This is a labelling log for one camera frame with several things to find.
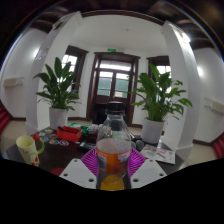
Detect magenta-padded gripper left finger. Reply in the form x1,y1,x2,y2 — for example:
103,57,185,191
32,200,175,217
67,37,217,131
59,147,99,190

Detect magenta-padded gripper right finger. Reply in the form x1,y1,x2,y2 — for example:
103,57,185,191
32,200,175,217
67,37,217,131
128,147,168,190

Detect orange juice bottle black cap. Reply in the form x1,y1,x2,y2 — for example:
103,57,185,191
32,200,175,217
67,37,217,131
95,100,133,192

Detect printed paper leaflet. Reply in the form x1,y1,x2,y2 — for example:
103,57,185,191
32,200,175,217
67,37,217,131
139,143,177,165

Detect grey rounded device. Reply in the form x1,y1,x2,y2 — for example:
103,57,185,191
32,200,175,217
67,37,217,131
130,139,145,152

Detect leafy plant in white pot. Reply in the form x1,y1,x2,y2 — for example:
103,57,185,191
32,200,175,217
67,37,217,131
130,63,193,145
32,57,81,130

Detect green snack packet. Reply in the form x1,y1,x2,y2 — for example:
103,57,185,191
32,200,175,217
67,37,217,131
68,122,89,131

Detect brown box of white items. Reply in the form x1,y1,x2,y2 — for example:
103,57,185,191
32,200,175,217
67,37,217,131
87,123,103,135

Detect pale yellow printed cup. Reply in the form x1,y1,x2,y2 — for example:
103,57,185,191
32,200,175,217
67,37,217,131
15,133,46,168

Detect black chair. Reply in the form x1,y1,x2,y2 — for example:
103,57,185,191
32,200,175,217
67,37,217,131
92,102,108,125

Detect red carpeted staircase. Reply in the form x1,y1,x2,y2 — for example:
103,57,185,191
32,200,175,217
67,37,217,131
0,99,12,136
213,132,224,159

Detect dark wooden double door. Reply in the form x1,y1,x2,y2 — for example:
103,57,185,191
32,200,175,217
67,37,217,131
85,51,141,126

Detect dark-framed window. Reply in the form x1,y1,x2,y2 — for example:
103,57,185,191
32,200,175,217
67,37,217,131
61,45,89,93
146,55,173,88

